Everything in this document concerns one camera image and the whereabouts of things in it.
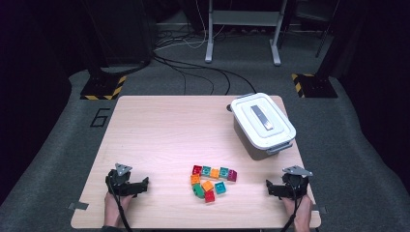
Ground right hand-held gripper black cable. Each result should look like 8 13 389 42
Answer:
280 178 299 232

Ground hand-held gripper black cable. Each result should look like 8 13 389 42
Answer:
280 178 299 232
106 175 133 232

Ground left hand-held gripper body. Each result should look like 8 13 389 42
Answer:
105 162 133 196

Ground grey metal desk frame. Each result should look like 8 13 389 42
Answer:
205 0 289 67

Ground long black floor cable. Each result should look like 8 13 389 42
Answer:
180 69 216 96
154 57 232 96
154 54 258 96
161 61 188 96

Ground green toy block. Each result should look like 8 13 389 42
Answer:
191 183 206 199

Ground white floor cable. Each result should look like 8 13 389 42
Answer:
154 0 226 51

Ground white container lid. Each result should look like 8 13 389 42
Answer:
230 93 297 151

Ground person's right hand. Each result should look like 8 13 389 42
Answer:
281 194 313 227

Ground person's left hand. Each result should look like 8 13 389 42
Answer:
103 192 134 228

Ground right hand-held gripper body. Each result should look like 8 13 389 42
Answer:
281 165 313 200

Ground large black case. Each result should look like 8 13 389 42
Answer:
80 0 156 67

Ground left hand-held gripper black cable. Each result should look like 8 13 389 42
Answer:
106 175 133 232

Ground dark curtain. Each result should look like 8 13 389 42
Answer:
335 0 410 194
0 0 73 207

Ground brown translucent plastic container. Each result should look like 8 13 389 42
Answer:
232 93 295 161

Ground black stand base striped edge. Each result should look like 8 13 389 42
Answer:
79 66 128 101
291 54 338 99

